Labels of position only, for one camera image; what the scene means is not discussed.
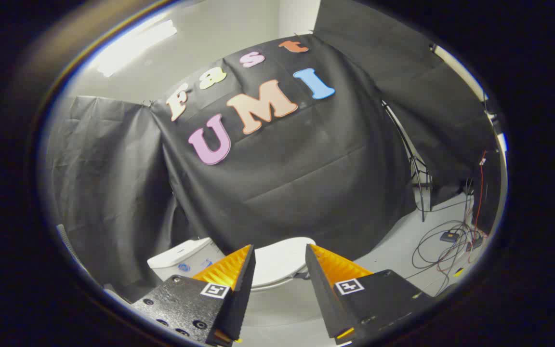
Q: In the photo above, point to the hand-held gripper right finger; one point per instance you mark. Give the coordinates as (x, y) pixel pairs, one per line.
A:
(323, 294)

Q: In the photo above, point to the black backdrop stand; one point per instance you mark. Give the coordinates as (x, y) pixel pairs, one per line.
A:
(419, 173)

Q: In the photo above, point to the ceiling light panel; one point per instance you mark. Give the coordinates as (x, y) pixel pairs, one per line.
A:
(135, 48)

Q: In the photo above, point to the white toilet lid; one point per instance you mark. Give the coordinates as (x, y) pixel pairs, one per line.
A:
(277, 260)

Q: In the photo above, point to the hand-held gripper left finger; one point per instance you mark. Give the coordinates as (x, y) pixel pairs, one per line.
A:
(239, 294)

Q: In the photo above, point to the white toilet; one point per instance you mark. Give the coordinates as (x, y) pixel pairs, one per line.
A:
(181, 258)

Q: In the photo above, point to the mesh chair back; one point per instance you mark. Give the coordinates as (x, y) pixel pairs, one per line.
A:
(68, 246)

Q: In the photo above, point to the small black box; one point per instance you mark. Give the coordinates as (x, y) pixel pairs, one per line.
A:
(450, 236)

